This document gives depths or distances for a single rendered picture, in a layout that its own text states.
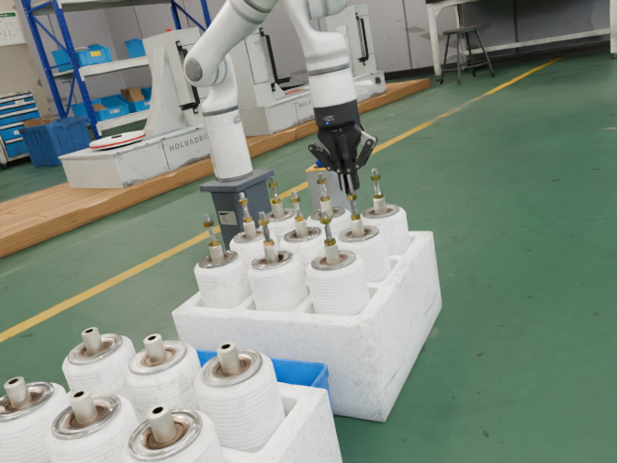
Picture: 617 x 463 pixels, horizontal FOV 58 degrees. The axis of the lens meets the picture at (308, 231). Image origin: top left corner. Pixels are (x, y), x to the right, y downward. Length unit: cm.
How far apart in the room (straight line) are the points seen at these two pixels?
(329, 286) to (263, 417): 28
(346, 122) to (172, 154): 229
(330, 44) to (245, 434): 59
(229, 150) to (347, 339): 69
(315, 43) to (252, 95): 282
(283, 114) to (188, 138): 82
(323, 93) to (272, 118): 280
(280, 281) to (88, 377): 33
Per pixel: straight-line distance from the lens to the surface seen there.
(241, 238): 112
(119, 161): 297
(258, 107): 370
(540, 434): 92
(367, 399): 93
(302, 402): 72
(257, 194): 144
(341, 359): 91
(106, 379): 81
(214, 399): 65
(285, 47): 775
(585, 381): 103
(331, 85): 92
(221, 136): 141
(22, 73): 736
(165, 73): 339
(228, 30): 132
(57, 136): 540
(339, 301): 89
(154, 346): 74
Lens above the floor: 59
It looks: 18 degrees down
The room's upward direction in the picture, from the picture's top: 12 degrees counter-clockwise
